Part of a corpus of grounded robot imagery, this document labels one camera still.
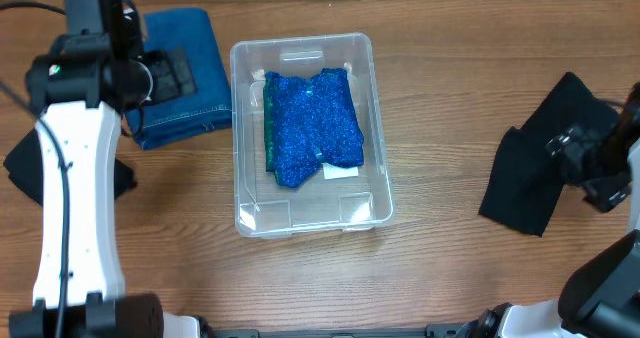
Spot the folded blue denim towel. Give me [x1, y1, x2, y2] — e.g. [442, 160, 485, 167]
[126, 8, 232, 150]

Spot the blue green sequin cloth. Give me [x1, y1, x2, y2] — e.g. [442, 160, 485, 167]
[263, 68, 364, 188]

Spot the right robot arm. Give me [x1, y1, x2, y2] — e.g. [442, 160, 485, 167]
[456, 72, 639, 337]

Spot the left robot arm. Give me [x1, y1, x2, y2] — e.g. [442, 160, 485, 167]
[9, 0, 210, 337]

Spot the white label sticker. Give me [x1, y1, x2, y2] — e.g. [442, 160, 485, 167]
[322, 163, 359, 180]

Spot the black cloth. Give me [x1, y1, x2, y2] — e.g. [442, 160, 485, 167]
[3, 129, 137, 205]
[519, 72, 619, 146]
[478, 127, 564, 236]

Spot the clear plastic storage container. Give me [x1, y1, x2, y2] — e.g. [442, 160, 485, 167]
[230, 33, 395, 239]

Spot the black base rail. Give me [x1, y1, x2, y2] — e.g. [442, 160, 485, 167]
[201, 321, 477, 338]

